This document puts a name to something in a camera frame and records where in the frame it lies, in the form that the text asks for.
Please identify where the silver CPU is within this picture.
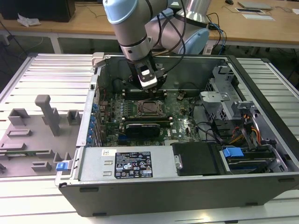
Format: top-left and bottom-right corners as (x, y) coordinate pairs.
(142, 104), (158, 113)

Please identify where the CPU socket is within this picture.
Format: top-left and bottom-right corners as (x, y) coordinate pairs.
(136, 99), (168, 118)

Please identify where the black cylinder capacitor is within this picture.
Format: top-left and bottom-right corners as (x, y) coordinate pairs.
(113, 78), (124, 93)

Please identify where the black RAM stick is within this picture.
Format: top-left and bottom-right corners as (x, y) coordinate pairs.
(123, 116), (171, 125)

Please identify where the black graphics card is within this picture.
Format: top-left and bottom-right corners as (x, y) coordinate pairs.
(125, 123), (162, 142)

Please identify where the green motherboard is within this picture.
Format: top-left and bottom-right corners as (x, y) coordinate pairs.
(98, 90), (202, 147)

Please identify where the wooden desk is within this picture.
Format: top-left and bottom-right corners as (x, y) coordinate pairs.
(0, 0), (299, 49)

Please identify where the silver metal drive cage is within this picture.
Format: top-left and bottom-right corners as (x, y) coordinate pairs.
(199, 64), (256, 122)

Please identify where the grey power supply unit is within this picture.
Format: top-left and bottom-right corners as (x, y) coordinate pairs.
(78, 146), (178, 182)

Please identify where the black plastic shroud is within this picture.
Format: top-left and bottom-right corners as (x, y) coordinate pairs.
(171, 141), (220, 177)

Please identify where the black box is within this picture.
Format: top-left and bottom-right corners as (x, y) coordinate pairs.
(0, 0), (76, 23)

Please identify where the crumpled white paper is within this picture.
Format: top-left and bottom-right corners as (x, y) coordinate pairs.
(17, 13), (42, 28)

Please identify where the grey parts rack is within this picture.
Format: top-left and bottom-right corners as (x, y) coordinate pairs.
(0, 94), (84, 178)

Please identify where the blue disk carrier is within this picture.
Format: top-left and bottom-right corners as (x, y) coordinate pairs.
(222, 146), (275, 174)

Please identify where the black open PC case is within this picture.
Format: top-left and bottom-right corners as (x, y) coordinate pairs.
(55, 52), (299, 217)

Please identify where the green RAM stick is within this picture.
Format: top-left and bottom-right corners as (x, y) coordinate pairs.
(0, 151), (51, 158)

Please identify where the white printed document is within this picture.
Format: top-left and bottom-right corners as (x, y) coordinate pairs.
(241, 13), (276, 22)

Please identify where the silver laptop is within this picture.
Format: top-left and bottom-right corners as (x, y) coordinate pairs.
(237, 0), (274, 11)

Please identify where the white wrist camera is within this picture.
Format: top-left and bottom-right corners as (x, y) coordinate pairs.
(135, 63), (158, 91)

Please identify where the grey case release handle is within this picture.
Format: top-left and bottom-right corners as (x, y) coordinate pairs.
(91, 52), (111, 69)

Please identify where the black cable bundle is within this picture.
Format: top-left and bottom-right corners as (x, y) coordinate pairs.
(192, 100), (225, 143)

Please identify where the blue cable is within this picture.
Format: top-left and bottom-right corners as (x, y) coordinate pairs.
(208, 22), (228, 47)

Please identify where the orange yellow wire bundle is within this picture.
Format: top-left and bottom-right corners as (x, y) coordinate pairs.
(229, 113), (262, 144)

